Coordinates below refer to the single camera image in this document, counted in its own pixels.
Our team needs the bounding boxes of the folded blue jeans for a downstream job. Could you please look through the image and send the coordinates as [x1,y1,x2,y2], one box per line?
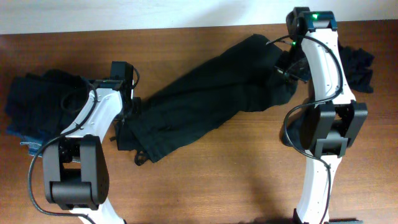
[6,126,47,156]

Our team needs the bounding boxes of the folded black garment stack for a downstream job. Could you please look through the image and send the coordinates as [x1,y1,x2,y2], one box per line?
[5,69,88,140]

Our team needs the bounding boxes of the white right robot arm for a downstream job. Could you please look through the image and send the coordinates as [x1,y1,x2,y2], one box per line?
[274,7,368,224]

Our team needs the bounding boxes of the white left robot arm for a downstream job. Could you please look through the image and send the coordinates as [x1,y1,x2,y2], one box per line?
[41,62,139,223]

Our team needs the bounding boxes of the black trousers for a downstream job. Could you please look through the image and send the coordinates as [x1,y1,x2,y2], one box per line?
[112,34,297,166]

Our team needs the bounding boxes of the crumpled black clothes pile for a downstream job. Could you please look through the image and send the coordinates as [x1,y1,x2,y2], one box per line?
[338,42,374,93]

